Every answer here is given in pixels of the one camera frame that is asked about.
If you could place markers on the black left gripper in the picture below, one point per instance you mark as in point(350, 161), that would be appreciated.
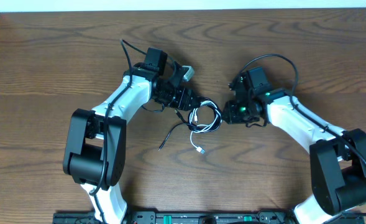
point(188, 99)

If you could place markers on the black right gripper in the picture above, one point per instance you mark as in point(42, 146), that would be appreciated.
point(232, 118)

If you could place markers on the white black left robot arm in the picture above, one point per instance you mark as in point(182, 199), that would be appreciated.
point(95, 151)

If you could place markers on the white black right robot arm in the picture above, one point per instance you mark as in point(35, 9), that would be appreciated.
point(337, 156)

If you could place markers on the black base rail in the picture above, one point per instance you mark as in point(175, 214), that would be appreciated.
point(148, 217)

